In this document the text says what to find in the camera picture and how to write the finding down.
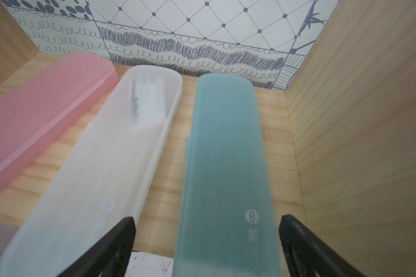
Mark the clear white pencil case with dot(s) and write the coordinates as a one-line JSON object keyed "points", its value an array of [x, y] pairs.
{"points": [[106, 177]]}

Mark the pink pencil case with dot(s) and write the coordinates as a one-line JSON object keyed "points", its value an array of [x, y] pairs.
{"points": [[36, 113]]}

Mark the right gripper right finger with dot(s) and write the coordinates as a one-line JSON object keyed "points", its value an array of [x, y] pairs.
{"points": [[308, 256]]}

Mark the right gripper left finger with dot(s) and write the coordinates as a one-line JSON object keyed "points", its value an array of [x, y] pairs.
{"points": [[108, 257]]}

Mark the teal pencil case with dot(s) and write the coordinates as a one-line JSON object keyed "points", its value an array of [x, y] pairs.
{"points": [[226, 223]]}

